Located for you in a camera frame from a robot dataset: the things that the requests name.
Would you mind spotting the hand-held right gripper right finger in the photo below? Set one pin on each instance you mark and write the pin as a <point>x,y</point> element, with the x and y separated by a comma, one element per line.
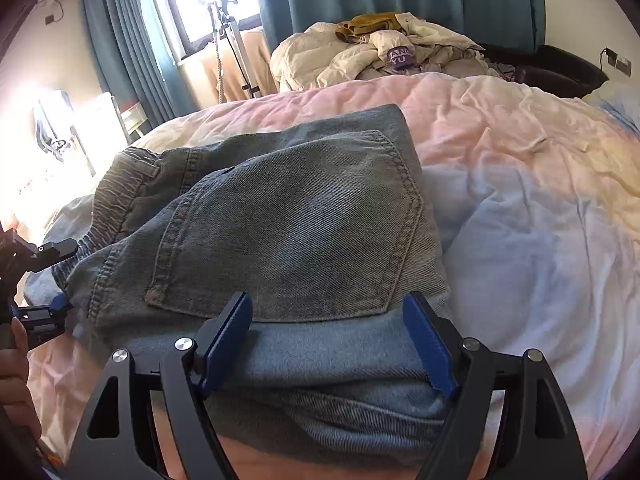
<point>430,350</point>

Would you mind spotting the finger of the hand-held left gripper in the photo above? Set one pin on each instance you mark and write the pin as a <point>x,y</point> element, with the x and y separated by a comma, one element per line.
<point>50,315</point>
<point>55,252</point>

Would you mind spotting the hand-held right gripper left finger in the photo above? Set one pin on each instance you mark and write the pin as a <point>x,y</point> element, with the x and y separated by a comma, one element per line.
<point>227,345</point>

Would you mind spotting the light blue denim jeans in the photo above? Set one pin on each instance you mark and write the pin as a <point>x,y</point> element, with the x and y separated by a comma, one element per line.
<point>325,360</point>

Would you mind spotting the dark grey-blue denim jeans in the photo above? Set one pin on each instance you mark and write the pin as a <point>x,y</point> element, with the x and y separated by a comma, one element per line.
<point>300,230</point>

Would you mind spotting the pile of white and yellow clothes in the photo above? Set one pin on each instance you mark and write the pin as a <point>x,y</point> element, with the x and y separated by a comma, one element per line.
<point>310,55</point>

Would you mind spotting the person's left hand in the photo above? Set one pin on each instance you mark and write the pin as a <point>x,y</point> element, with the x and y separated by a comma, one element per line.
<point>15,385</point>

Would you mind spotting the pink pastel duvet bed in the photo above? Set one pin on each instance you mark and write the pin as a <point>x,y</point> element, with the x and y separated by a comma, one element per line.
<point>525,210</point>

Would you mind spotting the narrow teal curtain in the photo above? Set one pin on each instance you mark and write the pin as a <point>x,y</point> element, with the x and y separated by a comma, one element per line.
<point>130,35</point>

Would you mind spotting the tripod stand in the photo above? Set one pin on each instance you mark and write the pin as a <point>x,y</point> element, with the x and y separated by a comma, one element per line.
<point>239,55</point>

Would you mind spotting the purple printed garment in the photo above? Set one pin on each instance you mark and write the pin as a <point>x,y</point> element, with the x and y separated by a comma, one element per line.
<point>397,57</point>

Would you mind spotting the pastel tie-dye pillow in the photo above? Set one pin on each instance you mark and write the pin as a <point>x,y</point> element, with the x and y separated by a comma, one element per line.
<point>615,105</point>

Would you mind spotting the mustard yellow cloth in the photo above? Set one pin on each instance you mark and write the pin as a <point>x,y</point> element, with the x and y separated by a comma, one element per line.
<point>370,24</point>

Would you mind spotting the wall socket with plug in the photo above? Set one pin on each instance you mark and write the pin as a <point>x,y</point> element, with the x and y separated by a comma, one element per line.
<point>622,63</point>

